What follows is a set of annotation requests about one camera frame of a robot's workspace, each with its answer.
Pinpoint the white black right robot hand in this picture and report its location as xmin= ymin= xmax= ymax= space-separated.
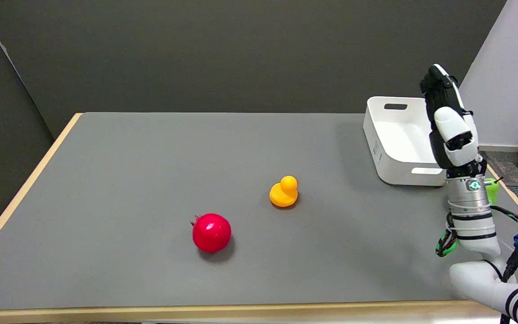
xmin=420 ymin=64 xmax=487 ymax=179

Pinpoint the yellow rubber duck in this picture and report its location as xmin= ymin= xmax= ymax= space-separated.
xmin=269 ymin=175 xmax=299 ymax=208

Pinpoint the white plastic bin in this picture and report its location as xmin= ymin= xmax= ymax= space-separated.
xmin=363 ymin=96 xmax=449 ymax=187

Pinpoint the green pear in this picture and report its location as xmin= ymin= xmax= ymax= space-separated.
xmin=485 ymin=176 xmax=504 ymax=206

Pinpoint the red pomegranate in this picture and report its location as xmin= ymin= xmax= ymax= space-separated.
xmin=190 ymin=213 xmax=232 ymax=253

